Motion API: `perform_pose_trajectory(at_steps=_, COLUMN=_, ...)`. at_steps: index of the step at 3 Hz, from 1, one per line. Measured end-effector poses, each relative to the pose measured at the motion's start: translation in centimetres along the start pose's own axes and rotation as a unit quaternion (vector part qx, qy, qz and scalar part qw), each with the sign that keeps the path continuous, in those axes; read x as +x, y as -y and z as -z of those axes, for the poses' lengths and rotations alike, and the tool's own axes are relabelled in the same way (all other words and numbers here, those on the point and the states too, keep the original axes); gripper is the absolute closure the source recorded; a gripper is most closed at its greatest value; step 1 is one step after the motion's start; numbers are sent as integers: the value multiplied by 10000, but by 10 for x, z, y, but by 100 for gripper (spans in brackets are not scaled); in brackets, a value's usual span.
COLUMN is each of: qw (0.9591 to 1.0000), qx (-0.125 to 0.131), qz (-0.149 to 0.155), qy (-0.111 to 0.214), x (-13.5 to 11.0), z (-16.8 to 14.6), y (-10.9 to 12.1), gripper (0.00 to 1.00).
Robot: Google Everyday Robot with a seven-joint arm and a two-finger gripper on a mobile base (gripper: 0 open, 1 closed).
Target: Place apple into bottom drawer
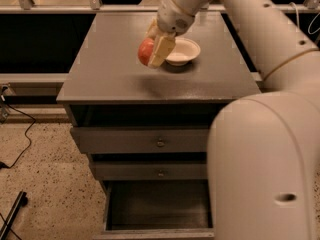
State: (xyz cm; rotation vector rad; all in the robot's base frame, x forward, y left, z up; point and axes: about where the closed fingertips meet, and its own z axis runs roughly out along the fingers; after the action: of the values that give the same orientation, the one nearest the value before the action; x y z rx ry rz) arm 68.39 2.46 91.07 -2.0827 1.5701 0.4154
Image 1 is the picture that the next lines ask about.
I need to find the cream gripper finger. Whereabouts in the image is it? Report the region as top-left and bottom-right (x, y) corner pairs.
(148, 35), (176, 68)
(145, 19), (163, 40)

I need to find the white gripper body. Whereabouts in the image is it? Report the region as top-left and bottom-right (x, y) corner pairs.
(157, 0), (195, 36)

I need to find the red apple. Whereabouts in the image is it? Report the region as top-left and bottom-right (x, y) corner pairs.
(138, 38), (154, 65)

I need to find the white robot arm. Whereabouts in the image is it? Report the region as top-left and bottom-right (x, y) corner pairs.
(147, 0), (320, 240)

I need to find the grey wooden drawer cabinet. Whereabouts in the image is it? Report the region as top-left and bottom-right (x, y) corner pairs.
(57, 12), (259, 240)

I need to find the grey top drawer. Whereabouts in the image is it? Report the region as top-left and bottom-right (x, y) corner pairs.
(71, 127), (209, 154)

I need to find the grey middle drawer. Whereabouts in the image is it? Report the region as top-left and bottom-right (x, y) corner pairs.
(89, 162), (207, 181)

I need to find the grey open bottom drawer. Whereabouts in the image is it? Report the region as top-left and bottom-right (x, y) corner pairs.
(93, 180), (214, 240)

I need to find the white paper bowl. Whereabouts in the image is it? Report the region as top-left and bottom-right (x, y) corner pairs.
(166, 38), (201, 66)

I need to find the black bar on floor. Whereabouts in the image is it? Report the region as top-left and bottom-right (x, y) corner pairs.
(0, 191), (28, 240)

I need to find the white cable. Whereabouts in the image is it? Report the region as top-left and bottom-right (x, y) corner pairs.
(288, 2), (301, 28)

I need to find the metal railing frame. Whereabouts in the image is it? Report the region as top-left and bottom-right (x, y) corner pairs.
(0, 0), (320, 97)

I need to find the black floor cable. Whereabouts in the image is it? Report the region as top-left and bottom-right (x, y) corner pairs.
(0, 103), (37, 170)

